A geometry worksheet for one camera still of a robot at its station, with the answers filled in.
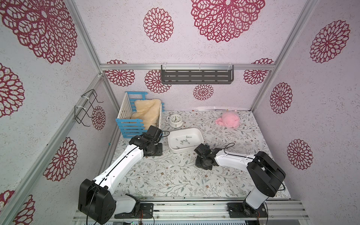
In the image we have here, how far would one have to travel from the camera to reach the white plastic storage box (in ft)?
3.30

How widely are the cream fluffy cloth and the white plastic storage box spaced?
6.3 inches

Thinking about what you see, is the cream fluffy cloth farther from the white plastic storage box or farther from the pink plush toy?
the pink plush toy

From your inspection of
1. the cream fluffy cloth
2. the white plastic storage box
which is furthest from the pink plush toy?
the cream fluffy cloth

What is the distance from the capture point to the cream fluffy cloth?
106 cm
